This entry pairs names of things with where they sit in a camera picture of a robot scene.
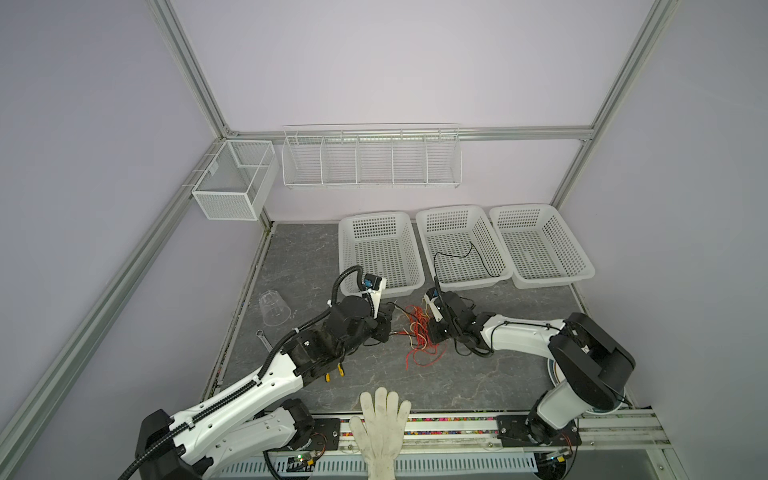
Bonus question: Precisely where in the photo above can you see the middle white plastic basket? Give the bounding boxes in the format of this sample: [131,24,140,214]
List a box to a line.
[416,205,514,291]

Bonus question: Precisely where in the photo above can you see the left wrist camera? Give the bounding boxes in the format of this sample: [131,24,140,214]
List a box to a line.
[361,274,387,319]

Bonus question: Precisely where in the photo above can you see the white wire wall shelf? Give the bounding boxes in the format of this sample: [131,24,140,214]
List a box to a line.
[281,123,463,189]

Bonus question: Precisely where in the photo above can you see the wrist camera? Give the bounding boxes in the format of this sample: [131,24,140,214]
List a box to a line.
[361,274,387,319]
[423,287,443,322]

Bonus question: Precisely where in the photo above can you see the left white plastic basket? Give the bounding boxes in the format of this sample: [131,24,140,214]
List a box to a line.
[338,211,425,298]

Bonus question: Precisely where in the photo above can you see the yellow black pliers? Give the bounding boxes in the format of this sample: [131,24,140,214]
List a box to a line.
[324,363,346,383]

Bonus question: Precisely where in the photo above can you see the right white plastic basket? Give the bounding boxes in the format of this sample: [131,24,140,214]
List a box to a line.
[490,204,596,289]

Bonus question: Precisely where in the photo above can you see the plate with green red rim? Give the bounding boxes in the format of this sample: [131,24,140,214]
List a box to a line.
[547,360,629,416]

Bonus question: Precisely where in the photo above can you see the white knitted glove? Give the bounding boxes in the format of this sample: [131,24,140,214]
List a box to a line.
[349,387,411,480]

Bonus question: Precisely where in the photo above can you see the silver wrench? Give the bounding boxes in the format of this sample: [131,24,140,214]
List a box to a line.
[256,330,273,351]

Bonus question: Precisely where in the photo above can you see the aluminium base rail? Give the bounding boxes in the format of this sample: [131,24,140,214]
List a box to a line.
[209,410,673,480]

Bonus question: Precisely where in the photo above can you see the black cable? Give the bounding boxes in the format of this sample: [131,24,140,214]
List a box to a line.
[433,241,503,300]

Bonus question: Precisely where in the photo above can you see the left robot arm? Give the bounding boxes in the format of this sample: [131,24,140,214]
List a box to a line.
[121,265,393,479]

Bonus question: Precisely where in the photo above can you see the white mesh wall box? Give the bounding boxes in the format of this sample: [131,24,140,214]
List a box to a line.
[192,140,279,221]

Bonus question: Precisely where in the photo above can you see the white plastic basket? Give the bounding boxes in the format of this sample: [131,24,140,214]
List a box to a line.
[490,204,596,289]
[338,211,425,298]
[416,205,514,291]

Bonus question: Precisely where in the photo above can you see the clear plastic cup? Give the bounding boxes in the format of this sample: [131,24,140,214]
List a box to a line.
[258,290,293,327]

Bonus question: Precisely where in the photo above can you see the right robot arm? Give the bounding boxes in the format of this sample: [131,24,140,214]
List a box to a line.
[424,287,636,447]

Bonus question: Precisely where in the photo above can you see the yellow cable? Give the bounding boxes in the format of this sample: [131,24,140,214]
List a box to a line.
[413,317,439,352]

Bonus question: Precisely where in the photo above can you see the red cable with clip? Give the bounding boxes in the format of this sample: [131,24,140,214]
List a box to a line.
[395,303,449,370]

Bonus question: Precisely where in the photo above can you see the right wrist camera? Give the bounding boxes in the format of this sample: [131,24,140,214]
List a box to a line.
[423,287,443,322]

